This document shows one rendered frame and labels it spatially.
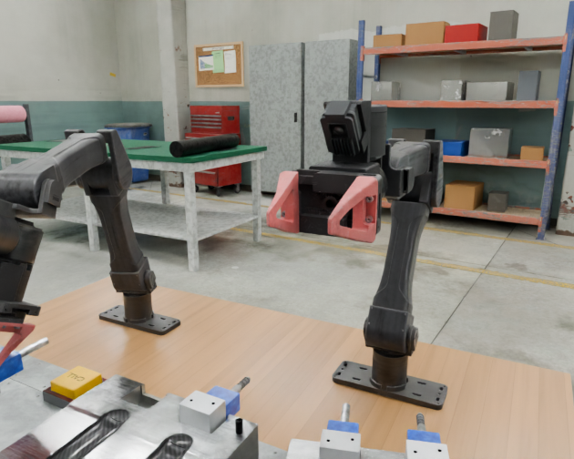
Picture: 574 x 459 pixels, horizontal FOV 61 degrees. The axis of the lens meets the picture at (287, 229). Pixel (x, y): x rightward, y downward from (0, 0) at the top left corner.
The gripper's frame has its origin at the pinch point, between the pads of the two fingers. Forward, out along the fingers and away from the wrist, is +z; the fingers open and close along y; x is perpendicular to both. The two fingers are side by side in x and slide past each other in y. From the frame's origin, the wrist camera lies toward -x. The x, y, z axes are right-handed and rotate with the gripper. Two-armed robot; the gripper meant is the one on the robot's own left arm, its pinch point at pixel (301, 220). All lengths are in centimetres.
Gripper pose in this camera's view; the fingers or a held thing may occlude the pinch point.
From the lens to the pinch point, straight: 46.2
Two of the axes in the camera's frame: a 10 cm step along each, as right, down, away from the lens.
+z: -4.5, 2.6, -8.5
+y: 8.9, 1.1, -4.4
